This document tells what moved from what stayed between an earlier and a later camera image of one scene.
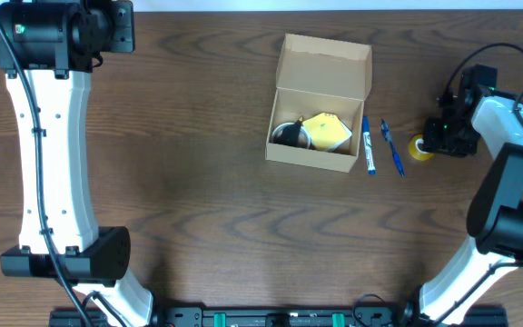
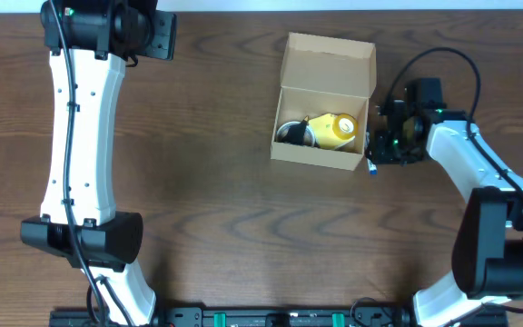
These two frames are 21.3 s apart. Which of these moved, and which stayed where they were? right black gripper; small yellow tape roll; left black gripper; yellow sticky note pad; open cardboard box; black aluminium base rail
Moved: right black gripper; small yellow tape roll; left black gripper; yellow sticky note pad
Stayed: black aluminium base rail; open cardboard box
